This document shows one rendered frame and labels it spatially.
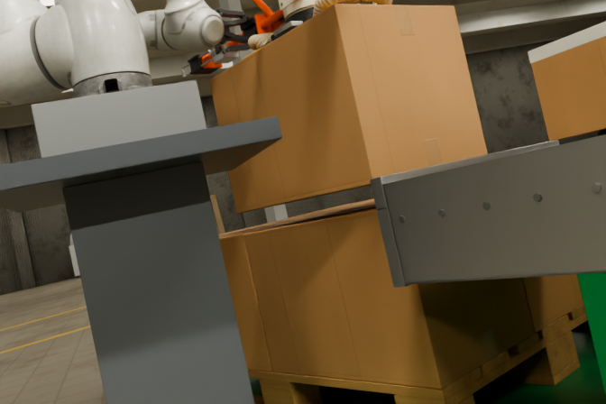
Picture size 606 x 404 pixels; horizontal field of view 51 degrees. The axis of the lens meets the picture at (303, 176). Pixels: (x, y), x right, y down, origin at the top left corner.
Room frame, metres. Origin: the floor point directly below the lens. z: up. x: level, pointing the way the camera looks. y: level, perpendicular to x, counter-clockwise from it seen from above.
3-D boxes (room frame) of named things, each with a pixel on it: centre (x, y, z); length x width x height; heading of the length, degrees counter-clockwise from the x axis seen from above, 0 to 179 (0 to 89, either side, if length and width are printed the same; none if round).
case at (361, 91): (1.71, -0.13, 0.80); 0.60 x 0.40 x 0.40; 36
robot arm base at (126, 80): (1.24, 0.33, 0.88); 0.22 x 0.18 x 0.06; 14
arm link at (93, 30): (1.26, 0.34, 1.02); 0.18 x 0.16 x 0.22; 78
